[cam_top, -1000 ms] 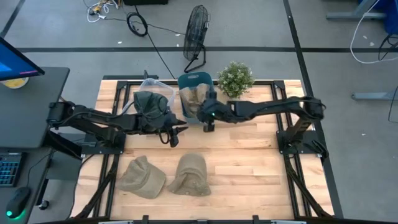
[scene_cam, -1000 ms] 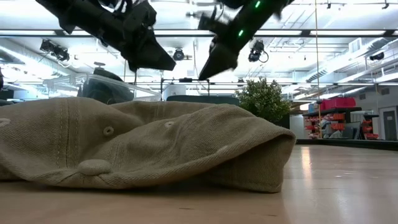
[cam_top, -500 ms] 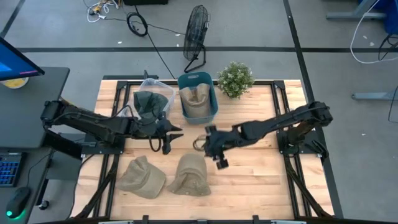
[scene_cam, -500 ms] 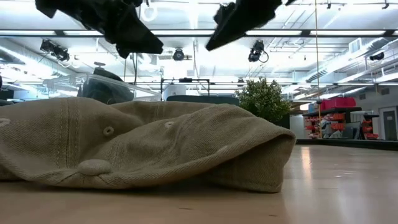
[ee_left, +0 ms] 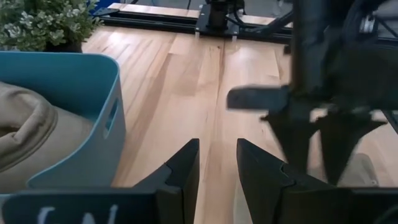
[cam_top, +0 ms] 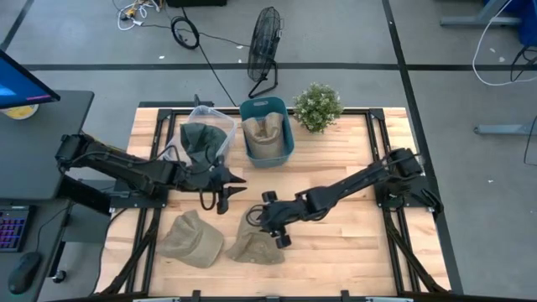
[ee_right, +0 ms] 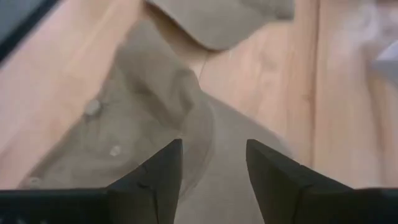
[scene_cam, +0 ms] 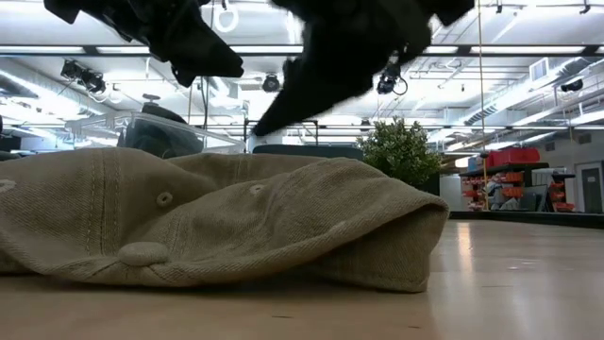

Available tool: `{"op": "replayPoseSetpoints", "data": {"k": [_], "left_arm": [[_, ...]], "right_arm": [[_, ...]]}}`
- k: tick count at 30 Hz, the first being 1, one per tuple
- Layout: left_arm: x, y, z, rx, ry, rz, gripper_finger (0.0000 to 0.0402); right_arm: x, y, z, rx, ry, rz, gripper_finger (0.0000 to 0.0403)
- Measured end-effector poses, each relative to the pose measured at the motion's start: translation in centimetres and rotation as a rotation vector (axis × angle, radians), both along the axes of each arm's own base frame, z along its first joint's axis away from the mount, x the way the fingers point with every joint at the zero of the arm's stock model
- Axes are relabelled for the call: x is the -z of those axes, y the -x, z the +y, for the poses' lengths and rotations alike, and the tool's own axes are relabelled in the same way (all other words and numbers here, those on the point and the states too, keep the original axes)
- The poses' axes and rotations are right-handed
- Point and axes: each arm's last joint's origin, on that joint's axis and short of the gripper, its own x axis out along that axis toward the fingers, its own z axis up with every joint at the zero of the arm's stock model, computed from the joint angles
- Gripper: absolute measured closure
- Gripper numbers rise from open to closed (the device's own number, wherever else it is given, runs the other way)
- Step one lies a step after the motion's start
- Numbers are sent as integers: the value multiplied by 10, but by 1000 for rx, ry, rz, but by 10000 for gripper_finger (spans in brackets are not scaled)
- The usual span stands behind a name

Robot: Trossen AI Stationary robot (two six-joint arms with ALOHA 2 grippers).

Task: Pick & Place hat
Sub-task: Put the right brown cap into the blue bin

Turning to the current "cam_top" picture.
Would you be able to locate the small green potted plant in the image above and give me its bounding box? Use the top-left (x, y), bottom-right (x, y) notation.
top-left (292, 81), bottom-right (345, 135)

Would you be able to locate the grey desk foot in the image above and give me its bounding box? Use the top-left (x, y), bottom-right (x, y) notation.
top-left (439, 0), bottom-right (524, 29)
top-left (473, 121), bottom-right (537, 137)

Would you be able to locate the dark green cap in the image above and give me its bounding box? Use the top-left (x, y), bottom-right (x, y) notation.
top-left (179, 122), bottom-right (228, 168)

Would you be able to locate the black backlit keyboard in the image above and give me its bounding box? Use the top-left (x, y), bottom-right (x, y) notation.
top-left (0, 205), bottom-right (31, 253)

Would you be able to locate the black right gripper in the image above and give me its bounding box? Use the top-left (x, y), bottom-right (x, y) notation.
top-left (253, 190), bottom-right (314, 250)

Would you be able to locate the white cable bundle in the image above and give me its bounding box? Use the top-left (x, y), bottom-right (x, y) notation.
top-left (112, 0), bottom-right (163, 32)

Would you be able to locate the blue object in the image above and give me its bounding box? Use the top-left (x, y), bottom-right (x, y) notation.
top-left (484, 0), bottom-right (537, 48)

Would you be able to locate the black aluminium table frame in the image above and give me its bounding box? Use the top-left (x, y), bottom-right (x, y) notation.
top-left (95, 100), bottom-right (453, 295)

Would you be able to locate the coiled black cable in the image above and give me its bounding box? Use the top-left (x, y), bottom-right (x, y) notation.
top-left (169, 15), bottom-right (201, 51)

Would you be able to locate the long white cable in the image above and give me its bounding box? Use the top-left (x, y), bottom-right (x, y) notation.
top-left (471, 0), bottom-right (537, 88)

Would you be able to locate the black desk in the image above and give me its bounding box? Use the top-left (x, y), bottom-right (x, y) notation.
top-left (0, 89), bottom-right (96, 201)

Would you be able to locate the tan cap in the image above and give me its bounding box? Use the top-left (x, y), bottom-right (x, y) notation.
top-left (241, 112), bottom-right (286, 161)
top-left (225, 207), bottom-right (286, 266)
top-left (156, 209), bottom-right (225, 269)

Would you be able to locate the clear plastic container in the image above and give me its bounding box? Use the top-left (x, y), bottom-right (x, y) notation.
top-left (162, 104), bottom-right (238, 169)

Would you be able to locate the black floor fan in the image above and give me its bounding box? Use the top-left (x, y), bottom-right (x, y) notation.
top-left (246, 5), bottom-right (285, 100)

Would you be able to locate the computer monitor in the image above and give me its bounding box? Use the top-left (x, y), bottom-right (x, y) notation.
top-left (0, 49), bottom-right (61, 111)

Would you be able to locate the teal plastic bin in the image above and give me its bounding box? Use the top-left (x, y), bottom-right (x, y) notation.
top-left (239, 96), bottom-right (296, 169)

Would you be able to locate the thin black floor cable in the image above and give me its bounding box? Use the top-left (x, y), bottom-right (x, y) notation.
top-left (196, 41), bottom-right (239, 108)

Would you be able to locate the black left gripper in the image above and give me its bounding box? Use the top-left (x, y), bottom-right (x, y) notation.
top-left (179, 155), bottom-right (249, 216)

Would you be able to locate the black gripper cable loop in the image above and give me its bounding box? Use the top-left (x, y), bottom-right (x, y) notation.
top-left (198, 187), bottom-right (218, 211)

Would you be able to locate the black computer mouse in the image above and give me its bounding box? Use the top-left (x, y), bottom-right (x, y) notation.
top-left (7, 251), bottom-right (43, 295)

